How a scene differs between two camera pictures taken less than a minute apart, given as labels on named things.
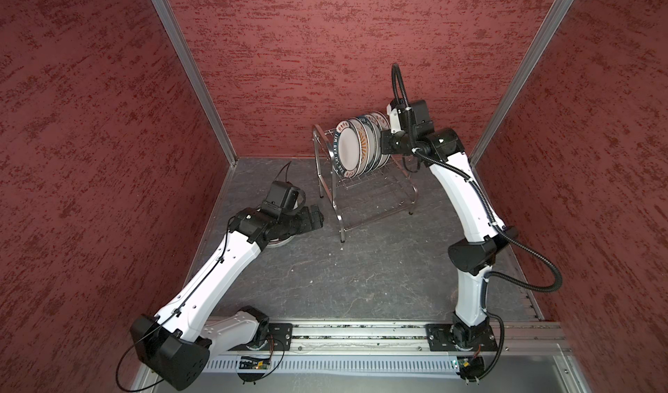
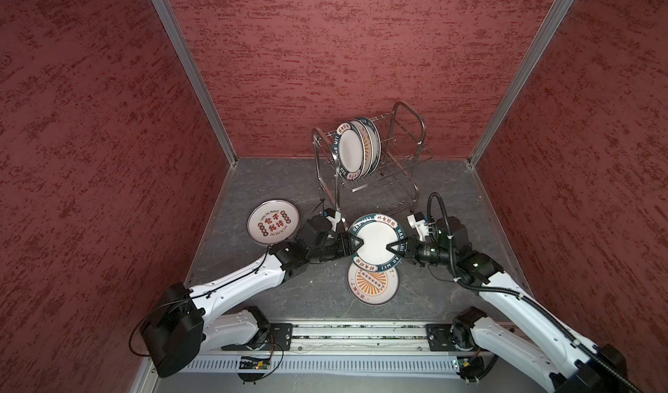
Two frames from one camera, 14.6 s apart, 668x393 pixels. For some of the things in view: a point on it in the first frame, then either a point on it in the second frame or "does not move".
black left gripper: (317, 219) to (345, 247)
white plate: (372, 141) does not move
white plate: (384, 124) to (373, 288)
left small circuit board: (253, 364) does not move
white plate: (377, 156) to (377, 231)
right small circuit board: (470, 368) does not move
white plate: (347, 149) does not move
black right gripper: (386, 142) to (412, 252)
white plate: (365, 148) does not move
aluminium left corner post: (183, 49) does not move
